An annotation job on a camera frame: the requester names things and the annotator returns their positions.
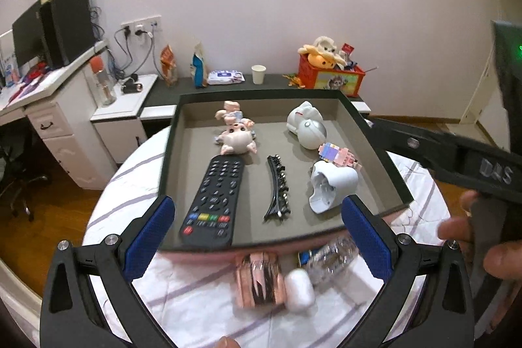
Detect white wall socket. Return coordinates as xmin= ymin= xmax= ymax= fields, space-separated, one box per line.
xmin=120 ymin=16 xmax=164 ymax=37

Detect black studded hair clip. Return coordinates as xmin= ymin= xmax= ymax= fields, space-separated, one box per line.
xmin=263 ymin=154 xmax=292 ymax=224

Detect yellow plush toy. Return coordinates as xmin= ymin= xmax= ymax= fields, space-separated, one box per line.
xmin=298 ymin=45 xmax=347 ymax=68

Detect black office chair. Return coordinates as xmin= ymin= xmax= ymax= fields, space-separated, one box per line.
xmin=0 ymin=144 xmax=52 ymax=216

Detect pink box with black rim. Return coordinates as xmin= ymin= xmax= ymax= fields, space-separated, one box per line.
xmin=157 ymin=89 xmax=417 ymax=253

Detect wet wipes pack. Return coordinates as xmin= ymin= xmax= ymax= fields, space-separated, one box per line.
xmin=207 ymin=71 xmax=245 ymax=85

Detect clear glass jar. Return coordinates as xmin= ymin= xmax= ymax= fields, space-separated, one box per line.
xmin=96 ymin=71 xmax=117 ymax=106

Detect round table with striped cloth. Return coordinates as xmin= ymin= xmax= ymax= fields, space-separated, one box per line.
xmin=82 ymin=124 xmax=453 ymax=348

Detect white desk with drawers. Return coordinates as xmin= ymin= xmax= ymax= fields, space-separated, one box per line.
xmin=0 ymin=38 xmax=119 ymax=191

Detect blue white boxes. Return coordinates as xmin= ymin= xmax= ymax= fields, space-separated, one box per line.
xmin=0 ymin=46 xmax=21 ymax=88

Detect white bed frame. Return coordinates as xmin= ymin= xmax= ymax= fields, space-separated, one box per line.
xmin=0 ymin=254 xmax=45 ymax=348

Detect rose gold metal cup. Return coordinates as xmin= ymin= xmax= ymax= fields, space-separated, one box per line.
xmin=234 ymin=251 xmax=284 ymax=308

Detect white earbuds case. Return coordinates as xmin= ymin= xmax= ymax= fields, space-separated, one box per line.
xmin=283 ymin=268 xmax=316 ymax=310

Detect red desk clutter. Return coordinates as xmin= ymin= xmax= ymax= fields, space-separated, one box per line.
xmin=8 ymin=63 xmax=54 ymax=102

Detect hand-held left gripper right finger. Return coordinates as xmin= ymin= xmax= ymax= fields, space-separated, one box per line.
xmin=342 ymin=194 xmax=476 ymax=348

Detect orange snack bag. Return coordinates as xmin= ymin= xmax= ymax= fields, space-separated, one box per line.
xmin=160 ymin=45 xmax=179 ymax=88

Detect white plush toy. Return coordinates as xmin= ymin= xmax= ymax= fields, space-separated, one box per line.
xmin=313 ymin=36 xmax=339 ymax=56

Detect person's right hand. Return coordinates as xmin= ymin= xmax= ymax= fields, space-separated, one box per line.
xmin=437 ymin=190 xmax=522 ymax=281

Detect white door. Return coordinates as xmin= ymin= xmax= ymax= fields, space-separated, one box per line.
xmin=459 ymin=0 xmax=506 ymax=124

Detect black computer tower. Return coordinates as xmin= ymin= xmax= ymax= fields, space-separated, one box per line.
xmin=38 ymin=0 xmax=96 ymax=69

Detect black power cables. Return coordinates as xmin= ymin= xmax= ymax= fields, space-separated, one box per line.
xmin=92 ymin=6 xmax=158 ymax=82

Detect white rabbit silver ball toy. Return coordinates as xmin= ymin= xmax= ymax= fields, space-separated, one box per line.
xmin=285 ymin=100 xmax=328 ymax=150

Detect dark top low cabinet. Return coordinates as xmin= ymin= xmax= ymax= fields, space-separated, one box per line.
xmin=141 ymin=73 xmax=372 ymax=120

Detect orange toy crate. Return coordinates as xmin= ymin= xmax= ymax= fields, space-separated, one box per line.
xmin=298 ymin=54 xmax=366 ymax=98

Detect blue white bag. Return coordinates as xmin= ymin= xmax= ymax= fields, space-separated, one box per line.
xmin=190 ymin=42 xmax=208 ymax=88

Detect clear plastic bottle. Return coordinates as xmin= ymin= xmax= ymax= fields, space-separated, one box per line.
xmin=306 ymin=236 xmax=361 ymax=285

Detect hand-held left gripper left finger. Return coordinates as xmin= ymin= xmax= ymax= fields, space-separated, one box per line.
xmin=39 ymin=195 xmax=176 ymax=348

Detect small pink pig figurine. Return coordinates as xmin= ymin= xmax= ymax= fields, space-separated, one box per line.
xmin=215 ymin=100 xmax=244 ymax=124

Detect white low cabinet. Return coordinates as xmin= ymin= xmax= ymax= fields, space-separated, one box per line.
xmin=90 ymin=73 xmax=160 ymax=165

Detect white charger plug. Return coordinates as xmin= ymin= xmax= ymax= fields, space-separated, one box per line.
xmin=308 ymin=160 xmax=360 ymax=214

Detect pink brick block toy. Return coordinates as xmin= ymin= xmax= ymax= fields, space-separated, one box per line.
xmin=317 ymin=142 xmax=363 ymax=171

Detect black remote control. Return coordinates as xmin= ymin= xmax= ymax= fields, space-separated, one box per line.
xmin=179 ymin=154 xmax=246 ymax=250

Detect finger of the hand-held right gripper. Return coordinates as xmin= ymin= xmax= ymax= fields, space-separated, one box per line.
xmin=369 ymin=117 xmax=466 ymax=183

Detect large pink pig figurine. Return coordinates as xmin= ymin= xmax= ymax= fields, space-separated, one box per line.
xmin=212 ymin=119 xmax=258 ymax=156

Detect black computer monitor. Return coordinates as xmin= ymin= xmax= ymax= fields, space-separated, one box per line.
xmin=11 ymin=0 xmax=45 ymax=67

